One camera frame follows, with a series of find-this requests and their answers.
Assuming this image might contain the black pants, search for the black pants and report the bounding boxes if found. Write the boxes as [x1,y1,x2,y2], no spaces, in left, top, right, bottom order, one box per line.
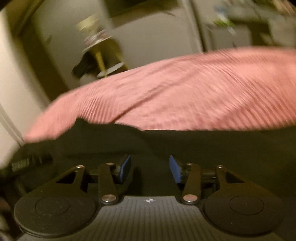
[1,119,295,240]

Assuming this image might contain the pink ribbed bed blanket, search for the pink ribbed bed blanket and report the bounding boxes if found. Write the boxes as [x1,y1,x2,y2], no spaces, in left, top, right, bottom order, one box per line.
[23,47,295,143]

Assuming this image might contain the dark wooden door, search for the dark wooden door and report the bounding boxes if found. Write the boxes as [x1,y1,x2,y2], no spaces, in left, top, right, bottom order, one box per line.
[18,14,70,103]

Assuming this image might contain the black clothes pile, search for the black clothes pile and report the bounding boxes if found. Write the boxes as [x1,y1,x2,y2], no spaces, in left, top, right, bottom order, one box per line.
[72,51,98,79]

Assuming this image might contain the white round side table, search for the white round side table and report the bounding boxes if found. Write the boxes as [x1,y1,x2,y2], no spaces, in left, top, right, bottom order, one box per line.
[76,14,129,79]

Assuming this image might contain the grey dresser with knobs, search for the grey dresser with knobs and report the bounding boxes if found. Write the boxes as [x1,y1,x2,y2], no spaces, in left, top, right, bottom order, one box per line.
[203,1,295,51]

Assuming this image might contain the black wall television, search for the black wall television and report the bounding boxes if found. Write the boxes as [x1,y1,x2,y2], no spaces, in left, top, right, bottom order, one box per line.
[102,0,179,18]

